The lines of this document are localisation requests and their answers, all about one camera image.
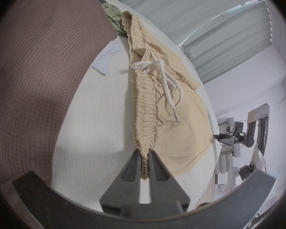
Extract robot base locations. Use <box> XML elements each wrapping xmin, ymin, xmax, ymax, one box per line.
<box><xmin>214</xmin><ymin>149</ymin><xmax>267</xmax><ymax>193</ymax></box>

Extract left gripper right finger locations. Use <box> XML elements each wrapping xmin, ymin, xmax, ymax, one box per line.
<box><xmin>148</xmin><ymin>149</ymin><xmax>191</xmax><ymax>210</ymax></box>

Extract tan shorts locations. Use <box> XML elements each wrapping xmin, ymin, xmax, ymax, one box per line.
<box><xmin>120</xmin><ymin>10</ymin><xmax>214</xmax><ymax>179</ymax></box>

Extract brown garment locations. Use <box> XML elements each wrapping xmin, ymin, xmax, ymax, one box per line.
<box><xmin>0</xmin><ymin>0</ymin><xmax>118</xmax><ymax>183</ymax></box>

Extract green garment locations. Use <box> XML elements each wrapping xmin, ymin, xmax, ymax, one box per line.
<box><xmin>101</xmin><ymin>3</ymin><xmax>129</xmax><ymax>36</ymax></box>

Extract grey-green curtain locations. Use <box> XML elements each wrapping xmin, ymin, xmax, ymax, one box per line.
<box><xmin>180</xmin><ymin>0</ymin><xmax>275</xmax><ymax>85</ymax></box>
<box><xmin>93</xmin><ymin>0</ymin><xmax>267</xmax><ymax>48</ymax></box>

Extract bed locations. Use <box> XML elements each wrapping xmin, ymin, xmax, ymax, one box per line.
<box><xmin>48</xmin><ymin>0</ymin><xmax>221</xmax><ymax>212</ymax></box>

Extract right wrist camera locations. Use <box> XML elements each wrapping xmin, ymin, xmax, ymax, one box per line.
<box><xmin>226</xmin><ymin>118</ymin><xmax>236</xmax><ymax>133</ymax></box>

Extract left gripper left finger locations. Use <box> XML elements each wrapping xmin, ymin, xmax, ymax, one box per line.
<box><xmin>100</xmin><ymin>149</ymin><xmax>143</xmax><ymax>212</ymax></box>

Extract white garment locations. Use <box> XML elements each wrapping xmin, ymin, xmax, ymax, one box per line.
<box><xmin>92</xmin><ymin>41</ymin><xmax>121</xmax><ymax>76</ymax></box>

